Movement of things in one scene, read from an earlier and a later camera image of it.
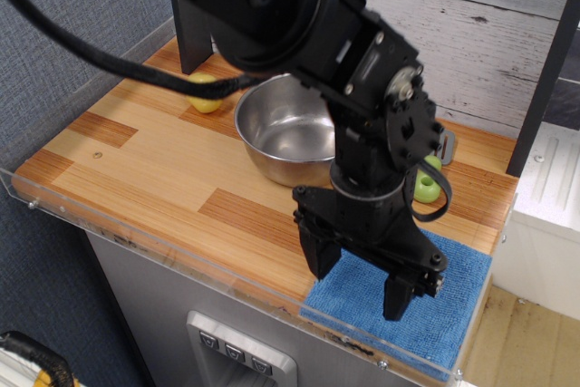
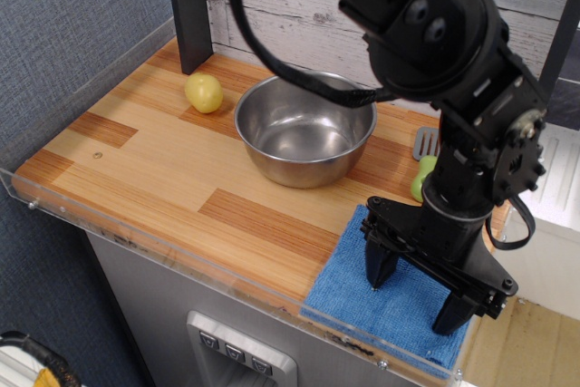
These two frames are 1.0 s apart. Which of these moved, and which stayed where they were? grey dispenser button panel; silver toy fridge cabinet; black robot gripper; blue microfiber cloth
Moved: black robot gripper
Stayed: blue microfiber cloth; silver toy fridge cabinet; grey dispenser button panel
